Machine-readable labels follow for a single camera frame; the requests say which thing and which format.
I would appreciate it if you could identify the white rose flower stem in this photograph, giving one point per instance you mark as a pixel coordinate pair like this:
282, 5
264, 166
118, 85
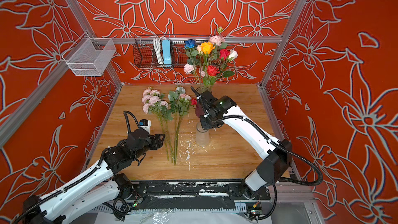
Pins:
225, 58

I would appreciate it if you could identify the pink carnation spray stem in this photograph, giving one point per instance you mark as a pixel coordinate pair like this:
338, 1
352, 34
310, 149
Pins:
218, 39

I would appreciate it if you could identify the peach rose flower stem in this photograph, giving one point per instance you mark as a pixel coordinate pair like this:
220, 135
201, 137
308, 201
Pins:
199, 49

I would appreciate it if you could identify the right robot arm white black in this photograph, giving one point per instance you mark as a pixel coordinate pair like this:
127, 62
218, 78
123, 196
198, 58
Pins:
276, 155

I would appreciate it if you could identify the purple ribbed glass vase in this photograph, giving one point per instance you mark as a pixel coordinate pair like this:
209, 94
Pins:
201, 108

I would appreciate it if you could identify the mixed flower bunch on table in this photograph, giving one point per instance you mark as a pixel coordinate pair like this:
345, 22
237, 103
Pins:
154, 103

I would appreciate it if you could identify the pink peony flower stem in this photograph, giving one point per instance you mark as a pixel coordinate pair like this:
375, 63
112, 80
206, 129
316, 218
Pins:
198, 73

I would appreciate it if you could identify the blue rose flower stem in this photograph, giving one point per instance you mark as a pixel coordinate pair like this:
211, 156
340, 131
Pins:
191, 52

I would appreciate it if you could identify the blue flat box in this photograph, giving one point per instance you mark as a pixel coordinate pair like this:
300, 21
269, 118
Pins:
166, 48

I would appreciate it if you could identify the pink mini rose spray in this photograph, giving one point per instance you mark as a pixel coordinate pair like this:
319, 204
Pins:
181, 103

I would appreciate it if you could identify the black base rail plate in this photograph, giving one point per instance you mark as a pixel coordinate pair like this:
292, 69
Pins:
223, 196

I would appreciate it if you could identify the white mesh wall basket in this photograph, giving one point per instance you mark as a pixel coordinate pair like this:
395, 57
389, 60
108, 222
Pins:
88, 58

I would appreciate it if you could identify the clear ribbed glass vase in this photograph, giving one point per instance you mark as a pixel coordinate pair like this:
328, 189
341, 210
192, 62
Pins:
202, 137

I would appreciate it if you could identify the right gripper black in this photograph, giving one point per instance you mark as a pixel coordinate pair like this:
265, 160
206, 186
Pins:
205, 126

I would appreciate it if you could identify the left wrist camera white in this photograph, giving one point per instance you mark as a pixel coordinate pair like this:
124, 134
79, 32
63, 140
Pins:
145, 124

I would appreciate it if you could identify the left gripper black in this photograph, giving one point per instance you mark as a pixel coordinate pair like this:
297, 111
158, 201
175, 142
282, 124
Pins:
157, 140

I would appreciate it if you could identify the black wire wall basket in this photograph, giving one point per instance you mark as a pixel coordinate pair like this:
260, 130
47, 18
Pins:
148, 52

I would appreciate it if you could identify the yellow rose flower stem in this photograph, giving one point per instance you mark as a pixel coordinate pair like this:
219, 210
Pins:
206, 56

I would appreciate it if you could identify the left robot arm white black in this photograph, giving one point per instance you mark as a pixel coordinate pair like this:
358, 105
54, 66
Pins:
102, 183

